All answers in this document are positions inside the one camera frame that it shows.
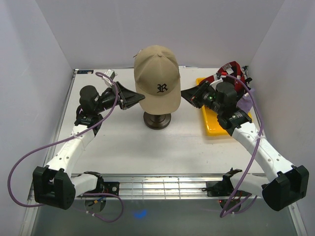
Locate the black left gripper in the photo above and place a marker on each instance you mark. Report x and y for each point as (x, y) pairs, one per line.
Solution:
(127, 98)

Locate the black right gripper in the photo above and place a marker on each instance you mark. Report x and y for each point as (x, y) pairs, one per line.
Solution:
(192, 95)

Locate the beige baseball cap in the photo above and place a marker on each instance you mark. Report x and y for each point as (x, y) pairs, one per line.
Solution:
(157, 77)

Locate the lavender baseball cap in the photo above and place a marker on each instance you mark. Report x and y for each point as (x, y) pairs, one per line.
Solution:
(245, 103)

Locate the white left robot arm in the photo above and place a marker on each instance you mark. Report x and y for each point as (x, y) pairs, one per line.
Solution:
(69, 152)

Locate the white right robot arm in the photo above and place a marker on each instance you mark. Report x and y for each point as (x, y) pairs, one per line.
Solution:
(284, 182)

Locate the yellow plastic tray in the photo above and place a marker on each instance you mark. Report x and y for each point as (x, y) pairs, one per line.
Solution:
(214, 123)

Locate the beige mannequin head stand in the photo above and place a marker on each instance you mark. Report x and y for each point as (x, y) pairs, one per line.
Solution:
(156, 122)

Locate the red baseball cap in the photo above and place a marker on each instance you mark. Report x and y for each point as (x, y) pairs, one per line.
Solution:
(232, 68)

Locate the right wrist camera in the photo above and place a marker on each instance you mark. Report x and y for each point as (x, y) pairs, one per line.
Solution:
(220, 77)

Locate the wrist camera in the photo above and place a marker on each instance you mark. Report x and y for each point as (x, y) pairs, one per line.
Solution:
(220, 77)
(109, 76)

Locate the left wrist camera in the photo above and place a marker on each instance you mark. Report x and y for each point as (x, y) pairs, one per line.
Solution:
(109, 76)

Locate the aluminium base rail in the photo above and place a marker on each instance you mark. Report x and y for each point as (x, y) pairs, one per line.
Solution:
(164, 187)

